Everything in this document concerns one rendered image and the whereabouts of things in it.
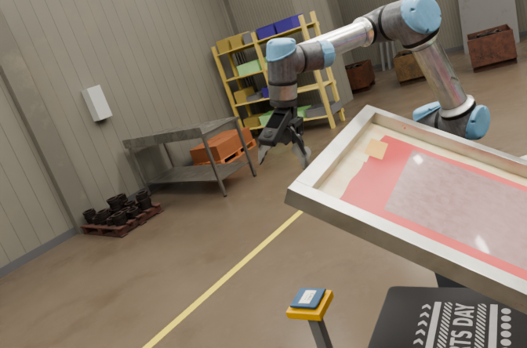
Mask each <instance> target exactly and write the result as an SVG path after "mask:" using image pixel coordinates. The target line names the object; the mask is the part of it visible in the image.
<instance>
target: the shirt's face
mask: <svg viewBox="0 0 527 348"><path fill-rule="evenodd" d="M423 301H427V302H444V303H477V304H494V305H505V304H502V303H500V302H498V301H496V300H495V299H491V298H489V297H488V296H486V295H483V294H481V293H479V292H476V291H475V290H472V289H470V288H424V287H397V286H394V287H391V288H390V290H389V292H388V294H387V298H386V301H385V304H384V305H383V309H382V312H381V315H380V318H379V320H378V323H377V326H376V329H375V331H374V334H373V337H372V340H371V343H370V345H369V348H411V347H412V344H413V338H414V335H415V331H416V326H417V322H418V319H419V315H420V310H421V306H422V303H423ZM512 328H513V348H527V314H524V313H522V312H520V311H518V310H516V309H514V308H512Z"/></svg>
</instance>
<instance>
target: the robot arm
mask: <svg viewBox="0 0 527 348"><path fill-rule="evenodd" d="M440 15H441V10H440V8H439V6H438V4H437V2H436V1H435V0H400V1H397V2H393V3H391V4H387V5H383V6H381V7H379V8H378V9H375V10H373V11H372V12H371V13H368V14H366V15H364V16H361V17H359V18H357V19H356V20H354V22H353V23H352V24H349V25H347V26H345V27H341V28H339V29H336V30H334V31H330V32H329V33H326V34H323V35H320V36H318V37H316V38H312V39H310V40H307V41H305V42H301V43H300V44H297V45H296V41H295V40H294V39H293V38H274V39H271V40H270V41H268V42H267V56H266V60H267V78H268V87H267V88H268V91H269V98H270V105H271V106H272V107H276V108H275V109H274V111H273V113H272V115H271V116H270V118H269V120H268V122H267V124H266V125H265V127H264V128H263V131H262V133H261V134H260V136H259V138H258V140H259V142H260V143H259V151H258V160H259V165H261V164H262V163H263V161H264V157H265V155H267V151H268V150H270V149H271V148H272V147H275V146H276V145H277V143H284V144H285V145H288V144H289V143H290V142H291V141H292V143H293V146H292V149H291V151H292V152H293V153H294V154H295V155H296V156H297V157H298V160H299V162H300V164H301V165H302V167H303V168H302V169H303V170H305V169H306V168H307V167H308V166H309V165H310V162H309V157H310V156H311V149H310V148H309V147H305V146H304V143H303V139H302V137H301V136H302V135H303V117H300V116H298V115H297V80H296V74H302V73H305V72H309V71H316V70H323V69H324V68H327V67H331V66H332V65H333V63H334V60H335V57H336V56H337V55H340V54H341V53H345V52H347V51H349V50H352V49H354V48H357V47H359V46H362V47H366V46H369V45H373V44H376V43H381V42H391V41H396V40H400V42H401V44H402V46H403V48H404V49H407V50H411V51H412V53H413V55H414V57H415V59H416V61H417V63H418V64H419V66H420V69H421V71H422V72H423V74H424V76H425V78H426V79H427V82H428V84H429V85H430V87H431V89H432V91H433V93H434V95H435V96H436V98H437V100H438V102H434V103H429V104H427V105H424V106H422V107H419V108H418V109H416V110H414V111H413V121H416V122H419V123H421V124H424V125H427V126H430V127H432V128H435V129H439V130H442V131H444V132H447V133H450V134H453V135H455V136H459V137H462V138H464V139H466V140H479V139H481V138H482V137H483V136H484V135H485V134H486V133H487V131H488V129H489V124H490V113H489V109H488V108H487V107H486V106H483V105H477V104H476V102H475V100H474V98H473V96H470V95H466V93H465V92H464V90H463V87H462V85H461V84H460V81H459V79H458V77H457V76H456V73H455V71H454V70H453V68H452V65H451V63H450V61H449V58H448V57H447V55H446V53H445V50H444V49H443V47H442V44H441V43H440V41H439V39H438V33H439V31H440V29H439V26H440V24H441V21H442V18H441V17H440ZM301 123H302V131H300V124H301Z"/></svg>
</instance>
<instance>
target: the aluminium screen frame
mask: <svg viewBox="0 0 527 348"><path fill-rule="evenodd" d="M372 123H374V124H377V125H381V126H383V127H385V128H388V129H391V130H394V131H396V132H400V133H402V134H405V135H407V136H411V137H413V138H416V139H418V140H422V141H424V142H427V143H430V144H433V145H435V146H438V147H441V148H444V149H446V150H450V151H452V152H455V153H457V154H461V155H463V156H466V157H468V158H472V159H474V160H476V161H480V162H483V163H485V164H487V165H491V166H493V167H496V168H498V169H502V170H504V171H507V172H511V173H513V174H515V175H518V176H521V177H524V178H526V179H527V160H525V159H522V158H518V157H515V156H514V155H511V154H507V153H504V152H502V151H499V150H496V149H493V148H491V147H487V146H484V145H481V144H480V143H476V142H473V141H470V140H466V139H464V138H462V137H459V136H455V135H453V134H450V133H447V132H444V131H442V130H439V129H435V128H432V127H430V126H427V125H424V124H421V123H419V122H416V121H412V120H409V119H408V118H403V117H401V116H398V115H396V114H392V113H390V112H387V111H383V110H381V109H378V108H375V107H372V106H369V105H366V106H365V107H364V108H363V109H362V110H361V111H360V112H359V113H358V114H357V115H356V117H355V118H354V119H353V120H352V121H351V122H350V123H349V124H348V125H347V126H346V127H345V128H344V129H343V130H342V131H341V133H340V134H339V135H338V136H337V137H336V138H335V139H334V140H333V141H332V142H331V143H330V144H329V145H328V146H327V147H326V148H325V149H324V150H323V152H321V153H320V154H319V155H318V156H317V157H316V158H315V159H314V160H313V161H312V162H311V164H310V165H309V166H308V167H307V168H306V169H305V170H304V171H303V172H302V173H301V174H300V175H299V176H298V177H297V178H296V180H295V181H294V182H293V183H292V184H291V185H290V186H289V187H288V188H287V191H286V195H285V200H284V203H285V204H287V205H290V206H292V207H294V208H296V209H298V210H300V211H302V212H305V213H307V214H308V215H311V216H313V217H315V218H317V219H320V220H322V221H324V222H326V223H329V224H331V225H333V226H335V227H337V228H340V229H341V230H344V231H346V232H348V233H350V234H353V235H354V236H356V237H359V238H361V239H363V240H365V241H368V242H370V243H372V244H374V245H376V246H379V247H381V248H383V249H385V250H388V251H389V252H392V253H394V254H395V255H398V256H401V257H402V258H404V259H407V260H409V261H411V262H413V263H416V264H418V265H420V266H422V267H424V268H427V269H428V270H431V271H433V272H435V273H437V274H440V275H442V276H443V277H447V278H448V279H450V280H452V281H455V282H457V283H459V284H461V285H463V286H466V287H468V288H470V289H472V290H475V291H476V292H479V293H481V294H483V295H486V296H488V297H489V298H491V299H495V300H496V301H498V302H500V303H502V304H505V305H507V306H509V307H511V308H514V309H516V310H518V311H520V312H522V313H524V314H527V281H526V280H523V279H521V278H520V277H516V276H514V275H513V274H509V273H508V272H505V271H503V270H500V269H498V268H496V267H494V266H491V265H489V264H487V263H484V262H482V261H480V260H478V259H475V258H473V257H471V256H468V255H466V254H464V253H462V252H459V251H457V250H455V249H453V248H450V247H448V246H446V245H443V244H441V243H438V242H436V241H433V240H431V239H430V238H428V237H424V236H423V235H420V234H418V233H416V232H413V231H411V230H408V229H406V228H404V227H401V226H399V225H398V224H395V223H392V222H390V221H388V220H386V219H383V218H381V217H379V216H376V215H374V214H372V213H370V212H367V211H365V210H363V209H361V208H358V207H356V206H353V205H351V204H349V203H346V202H345V201H341V200H340V199H338V198H335V197H333V196H331V195H328V194H326V193H323V192H321V191H320V190H318V188H319V187H320V186H321V185H322V183H323V182H324V181H325V180H326V178H327V177H328V176H329V174H330V173H331V172H332V171H333V170H334V168H335V167H336V166H337V165H338V164H339V163H340V161H341V160H342V159H343V157H344V156H345V155H346V154H347V152H348V151H349V150H350V149H351V148H352V147H353V146H354V144H355V143H356V142H357V141H358V139H359V138H360V137H361V135H362V134H363V133H364V132H365V130H366V129H367V128H368V127H369V126H370V125H371V124H372Z"/></svg>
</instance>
